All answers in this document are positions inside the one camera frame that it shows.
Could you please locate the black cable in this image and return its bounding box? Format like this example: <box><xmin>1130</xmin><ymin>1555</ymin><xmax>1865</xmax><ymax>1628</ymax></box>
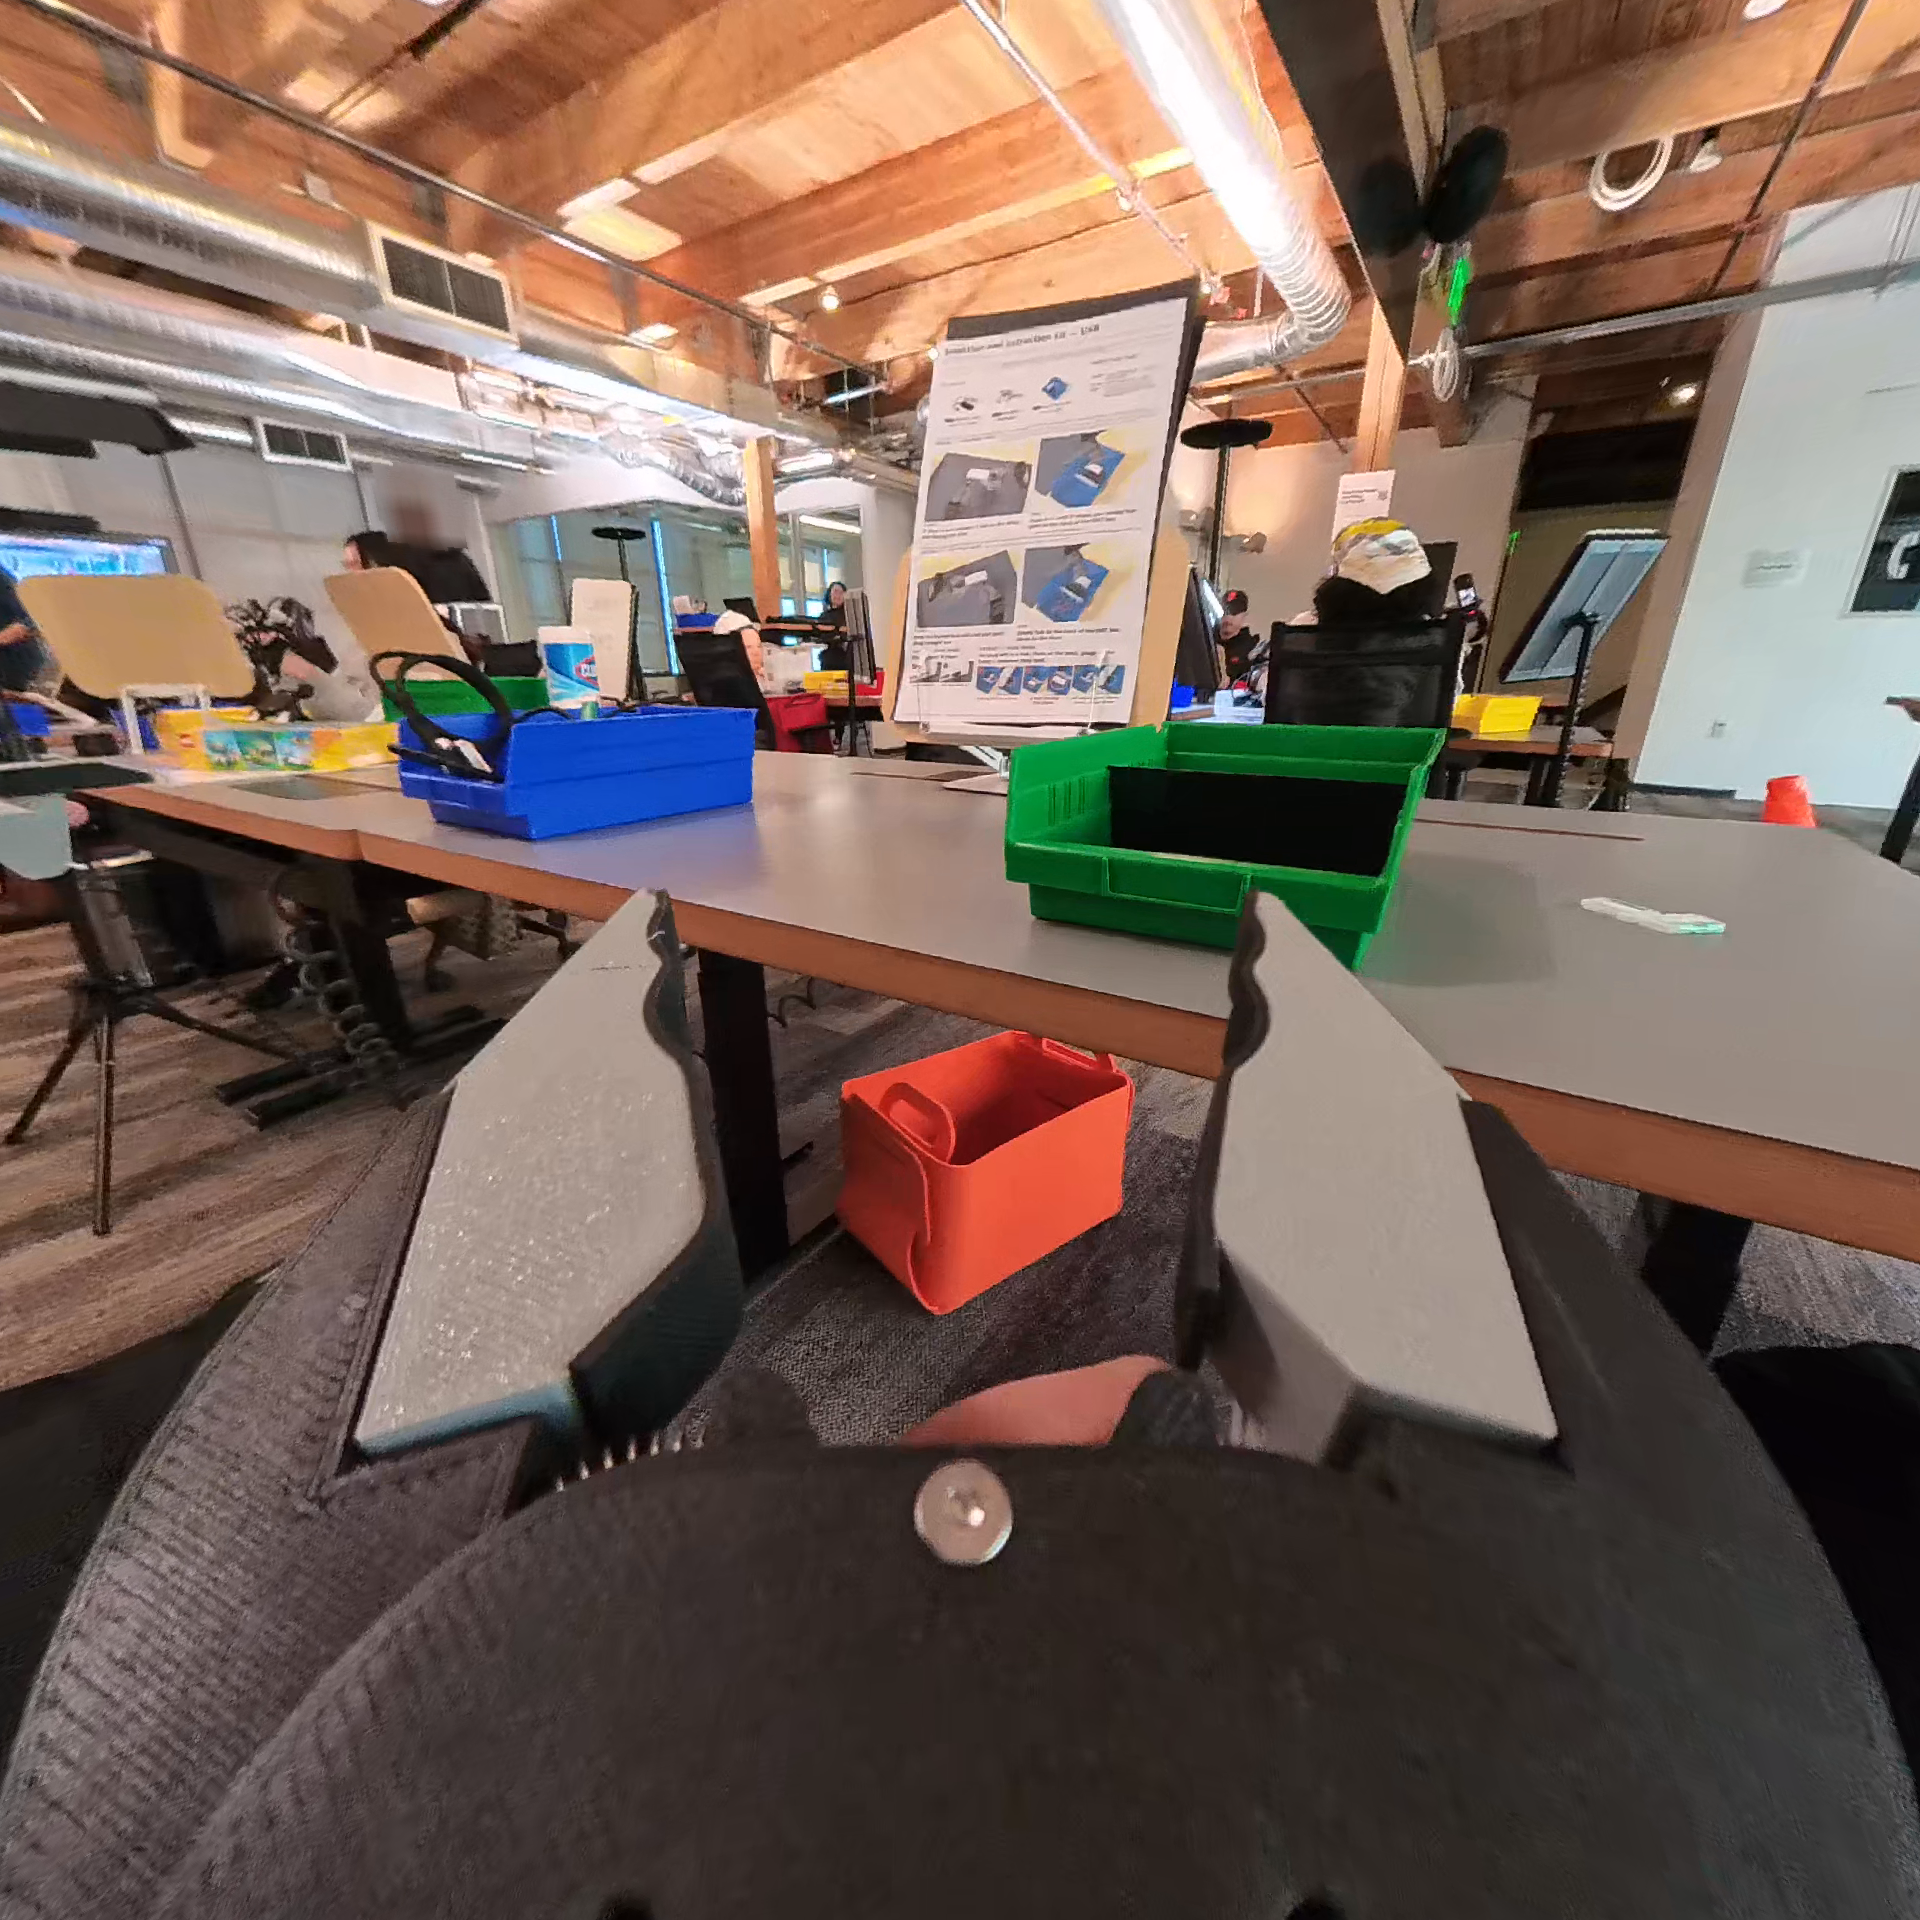
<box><xmin>369</xmin><ymin>649</ymin><xmax>520</xmax><ymax>781</ymax></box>

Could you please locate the silver air duct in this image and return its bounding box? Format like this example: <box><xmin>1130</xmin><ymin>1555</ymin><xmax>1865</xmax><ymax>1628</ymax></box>
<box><xmin>0</xmin><ymin>113</ymin><xmax>520</xmax><ymax>354</ymax></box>

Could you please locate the colourful toy box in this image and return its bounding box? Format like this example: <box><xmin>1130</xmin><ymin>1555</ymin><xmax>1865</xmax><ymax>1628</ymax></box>
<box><xmin>153</xmin><ymin>707</ymin><xmax>395</xmax><ymax>770</ymax></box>

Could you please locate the silver flexible duct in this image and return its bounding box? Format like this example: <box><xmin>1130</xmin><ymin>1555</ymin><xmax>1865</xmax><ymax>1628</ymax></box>
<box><xmin>1094</xmin><ymin>0</ymin><xmax>1355</xmax><ymax>373</ymax></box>

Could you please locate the black round ceiling fixture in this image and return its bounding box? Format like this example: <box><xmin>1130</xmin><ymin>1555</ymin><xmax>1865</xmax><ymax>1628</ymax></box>
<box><xmin>1355</xmin><ymin>128</ymin><xmax>1509</xmax><ymax>259</ymax></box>

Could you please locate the small green plastic bin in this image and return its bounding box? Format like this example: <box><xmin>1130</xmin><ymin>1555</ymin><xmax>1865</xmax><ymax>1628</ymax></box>
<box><xmin>382</xmin><ymin>674</ymin><xmax>547</xmax><ymax>725</ymax></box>

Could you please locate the black table leg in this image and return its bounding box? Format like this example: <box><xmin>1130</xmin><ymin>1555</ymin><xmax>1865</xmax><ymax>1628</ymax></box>
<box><xmin>694</xmin><ymin>947</ymin><xmax>791</xmax><ymax>1284</ymax></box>

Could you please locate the orange fabric basket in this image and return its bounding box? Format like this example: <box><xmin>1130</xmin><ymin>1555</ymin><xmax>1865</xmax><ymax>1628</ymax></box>
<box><xmin>838</xmin><ymin>1032</ymin><xmax>1138</xmax><ymax>1314</ymax></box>

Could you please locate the tilted black framed screen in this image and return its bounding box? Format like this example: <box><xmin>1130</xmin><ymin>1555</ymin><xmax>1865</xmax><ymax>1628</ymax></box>
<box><xmin>1499</xmin><ymin>538</ymin><xmax>1665</xmax><ymax>686</ymax></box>

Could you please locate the small white board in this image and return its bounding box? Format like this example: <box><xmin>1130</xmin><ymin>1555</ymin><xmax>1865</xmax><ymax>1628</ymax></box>
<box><xmin>566</xmin><ymin>581</ymin><xmax>635</xmax><ymax>695</ymax></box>

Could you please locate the blue plastic bin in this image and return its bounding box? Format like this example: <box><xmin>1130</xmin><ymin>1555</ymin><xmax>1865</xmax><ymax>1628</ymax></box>
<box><xmin>392</xmin><ymin>702</ymin><xmax>754</xmax><ymax>843</ymax></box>

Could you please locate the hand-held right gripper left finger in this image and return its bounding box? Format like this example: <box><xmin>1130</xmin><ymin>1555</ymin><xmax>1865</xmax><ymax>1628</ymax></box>
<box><xmin>351</xmin><ymin>889</ymin><xmax>746</xmax><ymax>1480</ymax></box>

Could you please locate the tan tilted board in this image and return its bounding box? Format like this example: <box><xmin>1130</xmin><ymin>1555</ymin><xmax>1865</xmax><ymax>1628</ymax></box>
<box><xmin>328</xmin><ymin>570</ymin><xmax>465</xmax><ymax>664</ymax></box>
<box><xmin>18</xmin><ymin>574</ymin><xmax>257</xmax><ymax>702</ymax></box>

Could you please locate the black mesh office chair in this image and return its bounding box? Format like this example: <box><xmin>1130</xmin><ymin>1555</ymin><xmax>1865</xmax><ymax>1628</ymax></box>
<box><xmin>1265</xmin><ymin>615</ymin><xmax>1469</xmax><ymax>731</ymax></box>

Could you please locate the instruction poster board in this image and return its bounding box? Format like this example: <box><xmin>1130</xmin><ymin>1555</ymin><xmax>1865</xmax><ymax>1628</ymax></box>
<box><xmin>893</xmin><ymin>276</ymin><xmax>1204</xmax><ymax>731</ymax></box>

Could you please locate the black tripod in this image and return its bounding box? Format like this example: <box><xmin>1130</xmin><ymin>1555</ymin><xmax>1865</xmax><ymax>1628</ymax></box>
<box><xmin>7</xmin><ymin>886</ymin><xmax>199</xmax><ymax>1236</ymax></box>

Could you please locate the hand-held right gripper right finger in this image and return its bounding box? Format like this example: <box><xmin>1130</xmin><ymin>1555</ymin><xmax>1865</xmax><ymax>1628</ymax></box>
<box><xmin>1174</xmin><ymin>889</ymin><xmax>1558</xmax><ymax>1468</ymax></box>

